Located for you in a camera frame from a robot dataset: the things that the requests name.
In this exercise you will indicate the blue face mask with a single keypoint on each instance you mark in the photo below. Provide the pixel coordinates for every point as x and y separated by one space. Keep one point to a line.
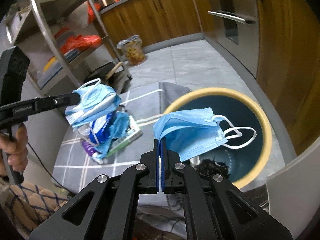
96 100
196 131

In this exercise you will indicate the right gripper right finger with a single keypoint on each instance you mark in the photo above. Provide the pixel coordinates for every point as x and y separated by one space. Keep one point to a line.
213 207

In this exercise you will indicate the blue plastic bag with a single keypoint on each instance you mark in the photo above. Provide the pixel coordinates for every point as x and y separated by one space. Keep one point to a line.
115 131

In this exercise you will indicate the plaid sleeve forearm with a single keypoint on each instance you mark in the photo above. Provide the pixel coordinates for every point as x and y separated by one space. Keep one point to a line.
26 206

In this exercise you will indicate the purple spray bottle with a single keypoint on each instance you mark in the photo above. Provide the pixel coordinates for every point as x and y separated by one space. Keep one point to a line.
92 152

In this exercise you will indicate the teal bin with yellow rim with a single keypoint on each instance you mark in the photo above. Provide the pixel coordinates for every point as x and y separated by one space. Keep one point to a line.
243 123

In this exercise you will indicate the person's left hand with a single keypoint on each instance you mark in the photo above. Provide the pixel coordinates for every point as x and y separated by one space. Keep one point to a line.
17 149

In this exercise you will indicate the steel shelf rack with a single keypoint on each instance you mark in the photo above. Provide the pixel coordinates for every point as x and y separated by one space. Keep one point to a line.
41 27

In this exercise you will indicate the green white medicine box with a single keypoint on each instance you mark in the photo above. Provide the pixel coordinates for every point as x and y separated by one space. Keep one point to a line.
133 132

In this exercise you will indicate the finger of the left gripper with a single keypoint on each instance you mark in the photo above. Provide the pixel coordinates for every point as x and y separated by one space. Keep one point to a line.
53 102

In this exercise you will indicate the grey checked cloth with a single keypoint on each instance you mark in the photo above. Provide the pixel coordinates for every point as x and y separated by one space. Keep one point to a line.
74 168

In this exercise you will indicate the stainless oven with handles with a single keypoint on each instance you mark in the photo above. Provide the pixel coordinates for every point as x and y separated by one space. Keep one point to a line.
237 30

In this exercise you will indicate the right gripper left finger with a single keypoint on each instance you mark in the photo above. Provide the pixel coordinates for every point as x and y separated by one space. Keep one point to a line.
106 208

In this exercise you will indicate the clear bag of snacks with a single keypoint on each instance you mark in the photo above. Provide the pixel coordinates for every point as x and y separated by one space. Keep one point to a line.
132 49

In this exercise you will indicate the red plastic bag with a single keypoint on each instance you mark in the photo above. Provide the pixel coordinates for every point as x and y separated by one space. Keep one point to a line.
81 43

